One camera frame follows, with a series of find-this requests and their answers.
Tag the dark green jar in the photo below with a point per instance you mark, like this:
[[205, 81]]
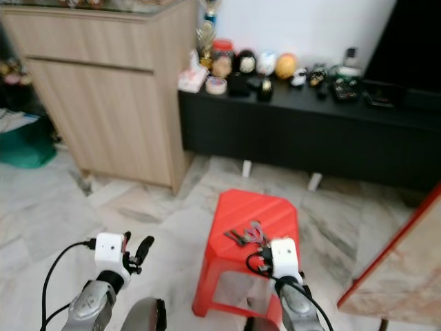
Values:
[[346, 84]]

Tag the flat black box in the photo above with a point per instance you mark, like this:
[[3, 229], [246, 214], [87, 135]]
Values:
[[379, 96]]

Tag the green storage bin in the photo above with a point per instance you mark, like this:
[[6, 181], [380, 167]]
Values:
[[27, 145]]

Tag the white and pink tissue box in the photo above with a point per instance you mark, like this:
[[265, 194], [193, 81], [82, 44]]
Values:
[[191, 77]]

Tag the orange round figurine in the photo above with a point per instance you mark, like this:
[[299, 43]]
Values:
[[285, 66]]

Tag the stack of papers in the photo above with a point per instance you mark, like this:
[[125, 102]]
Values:
[[15, 119]]

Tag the red plastic stool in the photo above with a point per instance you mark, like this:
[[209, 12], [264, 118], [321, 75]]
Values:
[[251, 210]]

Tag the red edged marble table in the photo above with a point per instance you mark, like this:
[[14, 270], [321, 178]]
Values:
[[396, 269]]

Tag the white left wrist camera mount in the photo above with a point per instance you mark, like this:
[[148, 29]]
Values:
[[109, 250]]

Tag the small black bottle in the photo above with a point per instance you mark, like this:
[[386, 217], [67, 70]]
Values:
[[264, 89]]

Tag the small panda figurine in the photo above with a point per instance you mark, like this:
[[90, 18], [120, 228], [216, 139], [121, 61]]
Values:
[[298, 77]]

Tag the black low console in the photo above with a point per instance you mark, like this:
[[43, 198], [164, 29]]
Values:
[[303, 138]]

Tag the white figurine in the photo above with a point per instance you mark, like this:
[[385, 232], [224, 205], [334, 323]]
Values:
[[266, 63]]

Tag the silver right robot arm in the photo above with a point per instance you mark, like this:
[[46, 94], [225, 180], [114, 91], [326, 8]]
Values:
[[300, 307]]

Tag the black television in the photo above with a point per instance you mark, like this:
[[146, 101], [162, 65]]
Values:
[[406, 41]]

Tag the bunch of keys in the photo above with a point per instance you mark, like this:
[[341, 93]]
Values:
[[241, 236]]

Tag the gold and blue trophy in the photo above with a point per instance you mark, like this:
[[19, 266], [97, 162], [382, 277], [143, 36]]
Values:
[[207, 34]]

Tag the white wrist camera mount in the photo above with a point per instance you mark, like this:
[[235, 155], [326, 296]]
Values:
[[109, 250], [285, 257]]

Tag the red lidded jar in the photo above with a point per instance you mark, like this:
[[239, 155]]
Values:
[[222, 59]]

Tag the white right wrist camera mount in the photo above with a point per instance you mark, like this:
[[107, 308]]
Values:
[[285, 257]]

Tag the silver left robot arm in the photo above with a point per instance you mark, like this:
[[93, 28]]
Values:
[[91, 307]]

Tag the grey robot leg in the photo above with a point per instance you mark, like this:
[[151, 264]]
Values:
[[143, 316]]

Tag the black haired doll head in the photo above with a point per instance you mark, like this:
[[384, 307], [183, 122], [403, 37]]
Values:
[[245, 62]]

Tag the light wooden cabinet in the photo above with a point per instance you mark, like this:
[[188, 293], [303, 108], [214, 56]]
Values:
[[103, 103]]

